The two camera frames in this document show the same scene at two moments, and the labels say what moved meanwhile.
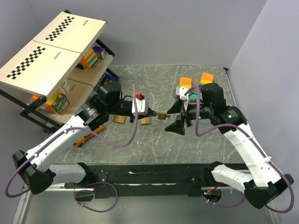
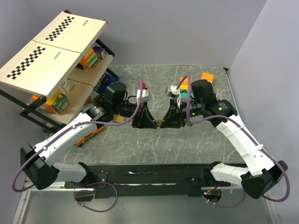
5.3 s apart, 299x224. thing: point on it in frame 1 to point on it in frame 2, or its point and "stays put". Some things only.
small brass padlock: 162,115 to 159,122
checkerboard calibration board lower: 39,68 stays put
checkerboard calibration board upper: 71,31 stays put
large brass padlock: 119,119 stays put
